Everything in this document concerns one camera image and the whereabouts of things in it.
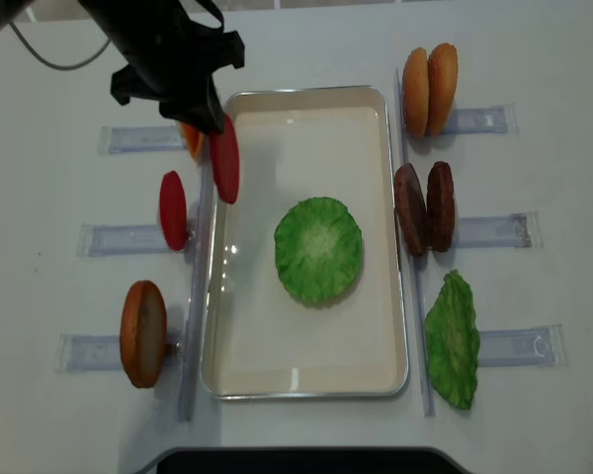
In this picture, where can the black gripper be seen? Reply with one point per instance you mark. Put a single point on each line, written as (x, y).
(170, 58)

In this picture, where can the red tomato slice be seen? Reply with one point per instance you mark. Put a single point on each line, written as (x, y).
(173, 211)
(225, 161)

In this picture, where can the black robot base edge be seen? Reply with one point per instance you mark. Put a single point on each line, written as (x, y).
(304, 460)

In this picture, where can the orange cheese slice left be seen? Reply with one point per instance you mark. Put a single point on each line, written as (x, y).
(194, 140)

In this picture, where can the green lettuce leaf on tray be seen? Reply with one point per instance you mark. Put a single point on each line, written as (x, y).
(318, 250)

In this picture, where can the bread bun slice near left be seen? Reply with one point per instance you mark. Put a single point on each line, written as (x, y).
(143, 334)

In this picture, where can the brown meat patty left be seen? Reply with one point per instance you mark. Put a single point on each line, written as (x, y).
(410, 208)

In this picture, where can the brown meat patty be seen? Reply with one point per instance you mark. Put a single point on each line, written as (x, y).
(410, 208)
(441, 210)

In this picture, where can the brown meat patty right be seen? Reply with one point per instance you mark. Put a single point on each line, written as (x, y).
(441, 210)

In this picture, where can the green lettuce leaf standing right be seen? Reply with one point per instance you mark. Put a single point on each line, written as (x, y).
(453, 342)

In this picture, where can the white rectangular metal tray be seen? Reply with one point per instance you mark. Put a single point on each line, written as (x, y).
(259, 342)

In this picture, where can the bun half far left one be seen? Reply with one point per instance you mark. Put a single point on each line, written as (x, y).
(415, 92)

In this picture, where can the bun half one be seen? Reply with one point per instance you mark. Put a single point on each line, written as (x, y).
(415, 92)
(443, 77)

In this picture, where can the bun half far right one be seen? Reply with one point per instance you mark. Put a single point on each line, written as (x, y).
(443, 77)

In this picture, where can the clear acrylic rack left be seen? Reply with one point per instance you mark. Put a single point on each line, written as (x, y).
(182, 345)

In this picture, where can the clear acrylic rack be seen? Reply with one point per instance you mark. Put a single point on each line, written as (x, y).
(542, 346)
(182, 345)

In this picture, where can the clear acrylic rack right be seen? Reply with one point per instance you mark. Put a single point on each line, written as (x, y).
(542, 346)

